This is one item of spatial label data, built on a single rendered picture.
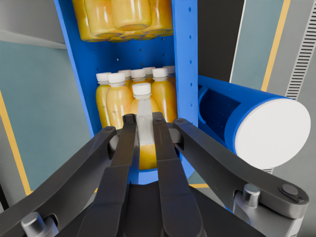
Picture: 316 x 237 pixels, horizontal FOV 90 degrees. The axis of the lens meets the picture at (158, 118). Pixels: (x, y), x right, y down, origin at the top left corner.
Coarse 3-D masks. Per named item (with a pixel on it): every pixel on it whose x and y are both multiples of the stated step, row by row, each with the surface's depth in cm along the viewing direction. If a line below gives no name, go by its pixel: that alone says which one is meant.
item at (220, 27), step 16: (208, 0) 116; (224, 0) 117; (240, 0) 118; (208, 16) 120; (224, 16) 121; (240, 16) 122; (208, 32) 124; (224, 32) 125; (208, 48) 128; (224, 48) 129; (208, 64) 132; (224, 64) 133; (224, 80) 138
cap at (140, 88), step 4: (136, 84) 34; (140, 84) 34; (144, 84) 33; (148, 84) 33; (136, 88) 32; (140, 88) 32; (144, 88) 32; (148, 88) 33; (136, 92) 33; (140, 92) 32; (144, 92) 32; (148, 92) 33
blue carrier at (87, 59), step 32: (64, 0) 33; (192, 0) 27; (64, 32) 31; (192, 32) 29; (96, 64) 44; (128, 64) 50; (160, 64) 50; (192, 64) 31; (192, 96) 33; (96, 128) 44
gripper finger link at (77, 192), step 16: (112, 128) 14; (96, 144) 11; (80, 160) 10; (96, 160) 11; (64, 176) 8; (80, 176) 9; (96, 176) 11; (32, 192) 7; (48, 192) 7; (64, 192) 8; (80, 192) 9; (16, 208) 7; (32, 208) 7; (48, 208) 7; (64, 208) 8; (80, 208) 9; (0, 224) 6; (16, 224) 6; (64, 224) 8
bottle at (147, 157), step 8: (136, 96) 33; (144, 96) 33; (136, 104) 33; (152, 104) 33; (136, 112) 33; (152, 144) 35; (144, 152) 36; (152, 152) 36; (144, 160) 36; (152, 160) 36; (144, 168) 37; (152, 168) 37
